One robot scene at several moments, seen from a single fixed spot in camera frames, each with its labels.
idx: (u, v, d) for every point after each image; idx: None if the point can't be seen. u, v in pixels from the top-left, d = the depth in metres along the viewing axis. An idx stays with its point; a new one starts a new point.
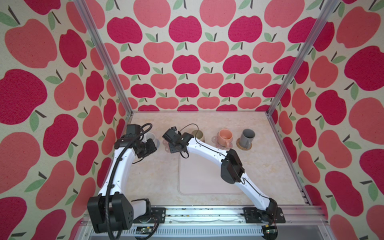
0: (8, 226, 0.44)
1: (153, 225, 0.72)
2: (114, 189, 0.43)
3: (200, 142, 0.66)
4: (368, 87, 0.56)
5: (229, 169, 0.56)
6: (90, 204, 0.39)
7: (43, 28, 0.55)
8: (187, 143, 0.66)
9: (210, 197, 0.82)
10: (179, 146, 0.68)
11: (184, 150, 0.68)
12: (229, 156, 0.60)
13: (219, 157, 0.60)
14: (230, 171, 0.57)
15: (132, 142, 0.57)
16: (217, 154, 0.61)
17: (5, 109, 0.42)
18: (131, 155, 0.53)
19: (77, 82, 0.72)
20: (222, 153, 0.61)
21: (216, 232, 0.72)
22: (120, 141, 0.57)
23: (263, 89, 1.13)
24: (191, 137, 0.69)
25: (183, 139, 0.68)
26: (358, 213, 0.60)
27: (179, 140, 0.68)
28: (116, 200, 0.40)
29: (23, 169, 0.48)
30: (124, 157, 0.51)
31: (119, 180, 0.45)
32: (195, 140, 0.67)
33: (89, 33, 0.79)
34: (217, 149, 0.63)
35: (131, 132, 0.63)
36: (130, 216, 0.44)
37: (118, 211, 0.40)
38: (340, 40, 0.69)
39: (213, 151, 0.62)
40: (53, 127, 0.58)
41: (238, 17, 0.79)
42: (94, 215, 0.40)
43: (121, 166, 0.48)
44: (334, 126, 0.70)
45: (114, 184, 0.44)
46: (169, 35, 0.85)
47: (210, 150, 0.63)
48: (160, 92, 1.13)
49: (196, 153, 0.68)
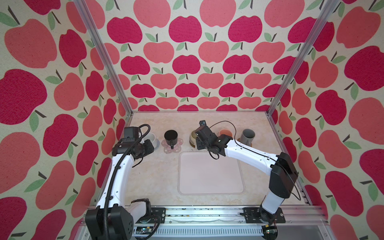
0: (7, 226, 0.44)
1: (153, 225, 0.72)
2: (113, 201, 0.41)
3: (240, 144, 0.57)
4: (368, 87, 0.56)
5: (282, 179, 0.45)
6: (88, 217, 0.38)
7: (43, 27, 0.55)
8: (225, 146, 0.58)
9: (210, 197, 0.82)
10: (216, 149, 0.61)
11: (222, 154, 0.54)
12: (282, 162, 0.50)
13: (268, 163, 0.49)
14: (282, 182, 0.46)
15: (131, 148, 0.55)
16: (265, 158, 0.50)
17: (5, 109, 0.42)
18: (130, 161, 0.52)
19: (77, 82, 0.72)
20: (271, 158, 0.49)
21: (215, 232, 0.72)
22: (118, 146, 0.55)
23: (263, 89, 1.13)
24: (230, 139, 0.61)
25: (221, 141, 0.61)
26: (358, 213, 0.60)
27: (216, 142, 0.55)
28: (115, 212, 0.39)
29: (23, 169, 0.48)
30: (122, 166, 0.49)
31: (118, 190, 0.44)
32: (234, 142, 0.59)
33: (89, 33, 0.79)
34: (264, 152, 0.52)
35: (128, 136, 0.61)
36: (130, 226, 0.43)
37: (117, 224, 0.39)
38: (340, 40, 0.69)
39: (258, 154, 0.52)
40: (53, 127, 0.58)
41: (238, 17, 0.79)
42: (92, 228, 0.39)
43: (119, 175, 0.47)
44: (334, 126, 0.70)
45: (113, 195, 0.42)
46: (169, 34, 0.84)
47: (254, 153, 0.52)
48: (160, 92, 1.13)
49: (235, 157, 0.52)
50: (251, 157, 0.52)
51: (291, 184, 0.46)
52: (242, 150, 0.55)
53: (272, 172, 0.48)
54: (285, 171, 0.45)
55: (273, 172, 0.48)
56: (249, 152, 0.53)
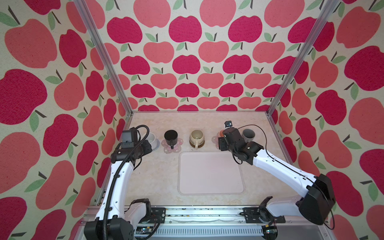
0: (8, 226, 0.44)
1: (153, 225, 0.72)
2: (112, 212, 0.40)
3: (272, 156, 0.53)
4: (368, 87, 0.56)
5: (319, 203, 0.40)
6: (87, 229, 0.37)
7: (43, 27, 0.55)
8: (254, 154, 0.55)
9: (210, 197, 0.82)
10: (244, 156, 0.58)
11: (250, 162, 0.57)
12: (320, 184, 0.47)
13: (303, 182, 0.44)
14: (318, 207, 0.41)
15: (131, 154, 0.53)
16: (300, 177, 0.46)
17: (5, 109, 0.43)
18: (129, 168, 0.50)
19: (77, 82, 0.72)
20: (307, 178, 0.45)
21: (216, 232, 0.72)
22: (117, 153, 0.54)
23: (263, 89, 1.13)
24: (260, 148, 0.57)
25: (249, 149, 0.57)
26: (358, 213, 0.60)
27: (245, 149, 0.58)
28: (114, 224, 0.38)
29: (23, 169, 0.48)
30: (121, 174, 0.48)
31: (117, 200, 0.43)
32: (266, 153, 0.55)
33: (89, 33, 0.79)
34: (300, 171, 0.47)
35: (127, 141, 0.59)
36: (130, 235, 0.42)
37: (116, 236, 0.38)
38: (340, 40, 0.69)
39: (293, 172, 0.47)
40: (53, 127, 0.58)
41: (238, 17, 0.79)
42: (92, 239, 0.38)
43: (119, 184, 0.46)
44: (334, 126, 0.70)
45: (112, 206, 0.41)
46: (169, 35, 0.85)
47: (288, 170, 0.48)
48: (160, 92, 1.13)
49: (266, 169, 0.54)
50: (284, 171, 0.49)
51: (328, 210, 0.41)
52: (274, 163, 0.51)
53: (308, 194, 0.44)
54: (324, 195, 0.40)
55: (308, 194, 0.44)
56: (282, 166, 0.49)
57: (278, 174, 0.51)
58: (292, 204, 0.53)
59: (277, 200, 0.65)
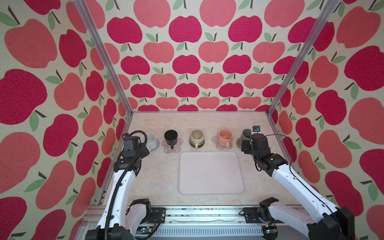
0: (8, 226, 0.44)
1: (152, 225, 0.73)
2: (113, 220, 0.41)
3: (295, 174, 0.51)
4: (368, 87, 0.56)
5: (333, 235, 0.39)
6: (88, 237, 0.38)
7: (43, 27, 0.55)
8: (276, 167, 0.54)
9: (210, 197, 0.82)
10: (265, 166, 0.58)
11: (269, 173, 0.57)
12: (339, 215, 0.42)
13: (320, 207, 0.43)
14: (330, 239, 0.40)
15: (132, 164, 0.55)
16: (318, 202, 0.44)
17: (5, 110, 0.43)
18: (131, 177, 0.51)
19: (77, 82, 0.72)
20: (327, 205, 0.42)
21: (216, 232, 0.72)
22: (120, 162, 0.55)
23: (263, 89, 1.13)
24: (284, 163, 0.55)
25: (273, 161, 0.57)
26: (358, 213, 0.60)
27: (267, 159, 0.58)
28: (115, 233, 0.38)
29: (23, 169, 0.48)
30: (123, 182, 0.49)
31: (119, 209, 0.43)
32: (289, 169, 0.53)
33: (89, 33, 0.79)
34: (320, 196, 0.45)
35: (129, 149, 0.59)
36: None
37: None
38: (340, 40, 0.69)
39: (311, 194, 0.46)
40: (53, 127, 0.58)
41: (238, 16, 0.79)
42: None
43: (121, 193, 0.47)
44: (334, 126, 0.70)
45: (114, 215, 0.42)
46: (169, 35, 0.85)
47: (307, 191, 0.47)
48: (160, 92, 1.13)
49: (284, 184, 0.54)
50: (302, 192, 0.47)
51: None
52: (294, 181, 0.50)
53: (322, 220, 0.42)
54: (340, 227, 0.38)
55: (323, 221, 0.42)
56: (301, 186, 0.48)
57: (296, 193, 0.50)
58: (300, 222, 0.51)
59: (288, 210, 0.59)
